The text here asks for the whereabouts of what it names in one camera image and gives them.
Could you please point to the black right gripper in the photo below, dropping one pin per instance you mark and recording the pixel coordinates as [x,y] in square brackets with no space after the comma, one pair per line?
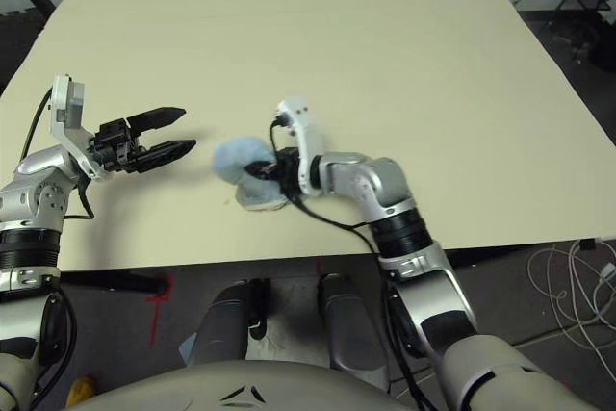
[289,170]

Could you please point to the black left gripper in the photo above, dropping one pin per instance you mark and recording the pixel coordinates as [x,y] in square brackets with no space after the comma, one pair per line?
[113,146]

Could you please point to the light blue fluffy rag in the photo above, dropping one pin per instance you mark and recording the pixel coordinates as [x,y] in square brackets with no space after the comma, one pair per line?
[236,156]

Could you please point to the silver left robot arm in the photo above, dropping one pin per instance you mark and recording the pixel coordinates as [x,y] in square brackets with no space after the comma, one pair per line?
[38,175]

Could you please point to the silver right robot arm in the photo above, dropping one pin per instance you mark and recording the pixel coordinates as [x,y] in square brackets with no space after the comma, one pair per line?
[380,180]

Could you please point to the grey left robot leg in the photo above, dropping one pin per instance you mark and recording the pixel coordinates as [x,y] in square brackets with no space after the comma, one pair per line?
[221,324]

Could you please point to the grey robot leg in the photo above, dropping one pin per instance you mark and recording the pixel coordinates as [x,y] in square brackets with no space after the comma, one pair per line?
[221,324]
[346,324]

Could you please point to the black foam floor mat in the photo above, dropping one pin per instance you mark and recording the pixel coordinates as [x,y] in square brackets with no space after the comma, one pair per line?
[19,45]

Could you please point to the grey right robot leg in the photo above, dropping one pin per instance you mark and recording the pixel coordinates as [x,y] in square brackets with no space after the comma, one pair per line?
[346,324]

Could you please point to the blue-grey paper sheet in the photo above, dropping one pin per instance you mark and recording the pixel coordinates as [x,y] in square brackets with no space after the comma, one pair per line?
[187,348]

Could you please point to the grey robot torso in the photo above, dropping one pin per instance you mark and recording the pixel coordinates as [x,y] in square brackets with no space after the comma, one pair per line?
[216,382]

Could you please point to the yellow floor object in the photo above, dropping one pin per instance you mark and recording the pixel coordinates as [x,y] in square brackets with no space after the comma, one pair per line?
[81,392]

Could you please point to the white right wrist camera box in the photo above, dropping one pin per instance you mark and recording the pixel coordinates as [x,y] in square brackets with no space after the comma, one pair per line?
[305,136]

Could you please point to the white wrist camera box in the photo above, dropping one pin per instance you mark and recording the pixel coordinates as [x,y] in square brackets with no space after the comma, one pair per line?
[60,103]
[305,136]

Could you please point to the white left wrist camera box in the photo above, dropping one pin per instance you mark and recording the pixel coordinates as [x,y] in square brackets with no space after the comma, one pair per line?
[60,103]

